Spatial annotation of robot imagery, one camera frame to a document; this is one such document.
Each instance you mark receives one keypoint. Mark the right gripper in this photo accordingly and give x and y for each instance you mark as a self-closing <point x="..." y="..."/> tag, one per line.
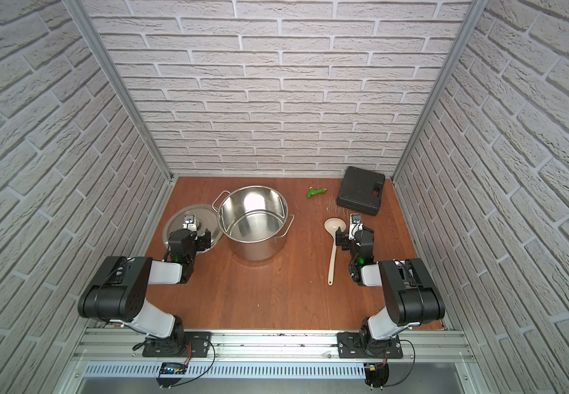
<point x="341" y="238"/>

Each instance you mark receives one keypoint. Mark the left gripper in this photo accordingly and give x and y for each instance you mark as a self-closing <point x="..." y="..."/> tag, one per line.
<point x="201" y="239"/>

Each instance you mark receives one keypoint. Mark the stainless steel pot lid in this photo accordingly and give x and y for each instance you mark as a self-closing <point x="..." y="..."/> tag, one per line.
<point x="197" y="218"/>

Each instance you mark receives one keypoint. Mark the beige plastic ladle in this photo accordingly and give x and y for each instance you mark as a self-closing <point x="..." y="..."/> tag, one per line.
<point x="332" y="225"/>

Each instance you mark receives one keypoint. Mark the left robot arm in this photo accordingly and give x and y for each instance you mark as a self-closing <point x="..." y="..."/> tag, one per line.
<point x="117" y="292"/>

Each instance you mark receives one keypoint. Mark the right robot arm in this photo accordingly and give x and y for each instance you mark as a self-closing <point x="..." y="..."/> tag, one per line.
<point x="411" y="298"/>

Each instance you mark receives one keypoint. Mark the black plastic case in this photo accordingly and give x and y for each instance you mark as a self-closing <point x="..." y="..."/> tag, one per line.
<point x="361" y="190"/>

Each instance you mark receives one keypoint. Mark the green plastic tap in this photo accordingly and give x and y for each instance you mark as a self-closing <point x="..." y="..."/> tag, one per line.
<point x="312" y="192"/>

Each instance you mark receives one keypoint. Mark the left controller board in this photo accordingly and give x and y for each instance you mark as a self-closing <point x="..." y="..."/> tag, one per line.
<point x="171" y="370"/>

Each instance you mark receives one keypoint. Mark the controller board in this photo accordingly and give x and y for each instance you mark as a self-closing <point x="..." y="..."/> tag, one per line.
<point x="376" y="375"/>
<point x="171" y="370"/>

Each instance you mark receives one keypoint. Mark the right controller board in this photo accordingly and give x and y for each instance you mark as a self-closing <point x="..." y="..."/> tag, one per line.
<point x="376" y="375"/>

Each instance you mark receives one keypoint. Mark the white vent grille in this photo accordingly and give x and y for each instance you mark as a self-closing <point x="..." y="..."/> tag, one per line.
<point x="229" y="370"/>

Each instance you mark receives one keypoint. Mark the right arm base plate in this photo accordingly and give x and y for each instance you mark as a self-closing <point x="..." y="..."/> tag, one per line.
<point x="358" y="345"/>

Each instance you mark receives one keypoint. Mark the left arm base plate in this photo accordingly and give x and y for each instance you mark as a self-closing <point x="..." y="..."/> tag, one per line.
<point x="176" y="344"/>

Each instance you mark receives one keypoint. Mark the aluminium front rail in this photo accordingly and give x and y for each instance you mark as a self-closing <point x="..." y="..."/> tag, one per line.
<point x="116" y="344"/>

